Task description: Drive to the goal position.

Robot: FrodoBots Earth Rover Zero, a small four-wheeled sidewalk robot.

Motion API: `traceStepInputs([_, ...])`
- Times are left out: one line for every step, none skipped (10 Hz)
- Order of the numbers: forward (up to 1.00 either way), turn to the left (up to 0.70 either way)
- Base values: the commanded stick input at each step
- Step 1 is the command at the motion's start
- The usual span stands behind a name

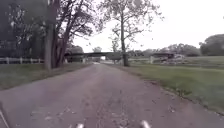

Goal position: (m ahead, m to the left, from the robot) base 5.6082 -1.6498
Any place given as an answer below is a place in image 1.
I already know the long dark bridge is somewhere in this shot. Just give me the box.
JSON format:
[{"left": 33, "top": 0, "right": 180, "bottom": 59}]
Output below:
[{"left": 63, "top": 50, "right": 178, "bottom": 64}]

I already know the tall slender tree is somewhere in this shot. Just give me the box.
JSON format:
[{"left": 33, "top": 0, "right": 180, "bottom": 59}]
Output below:
[{"left": 99, "top": 0, "right": 164, "bottom": 68}]

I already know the grey gravel path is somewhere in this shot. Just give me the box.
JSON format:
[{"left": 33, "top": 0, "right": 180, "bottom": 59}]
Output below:
[{"left": 0, "top": 62, "right": 224, "bottom": 128}]

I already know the leaning tree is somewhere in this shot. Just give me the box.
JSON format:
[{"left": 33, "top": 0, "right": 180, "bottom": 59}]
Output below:
[{"left": 51, "top": 0, "right": 104, "bottom": 69}]

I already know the tree with thick trunk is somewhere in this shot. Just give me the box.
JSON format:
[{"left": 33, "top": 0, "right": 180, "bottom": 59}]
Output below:
[{"left": 43, "top": 0, "right": 62, "bottom": 71}]

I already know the row of distant trees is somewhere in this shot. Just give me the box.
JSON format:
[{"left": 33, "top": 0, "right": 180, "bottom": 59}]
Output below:
[{"left": 133, "top": 43, "right": 202, "bottom": 58}]

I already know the grass verge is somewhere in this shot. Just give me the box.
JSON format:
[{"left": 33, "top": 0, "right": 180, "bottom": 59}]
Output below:
[{"left": 106, "top": 55, "right": 224, "bottom": 116}]

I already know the grass field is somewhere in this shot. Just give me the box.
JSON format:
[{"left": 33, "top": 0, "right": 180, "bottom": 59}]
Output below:
[{"left": 0, "top": 61, "right": 93, "bottom": 92}]

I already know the dark wood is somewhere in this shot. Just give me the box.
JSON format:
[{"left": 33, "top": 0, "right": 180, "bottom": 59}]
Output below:
[{"left": 0, "top": 0, "right": 48, "bottom": 60}]

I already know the clump of trees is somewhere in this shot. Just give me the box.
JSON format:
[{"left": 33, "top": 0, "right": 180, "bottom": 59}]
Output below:
[{"left": 199, "top": 33, "right": 224, "bottom": 57}]

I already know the white rail fence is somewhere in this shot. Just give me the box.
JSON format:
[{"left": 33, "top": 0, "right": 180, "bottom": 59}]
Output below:
[{"left": 0, "top": 56, "right": 46, "bottom": 65}]

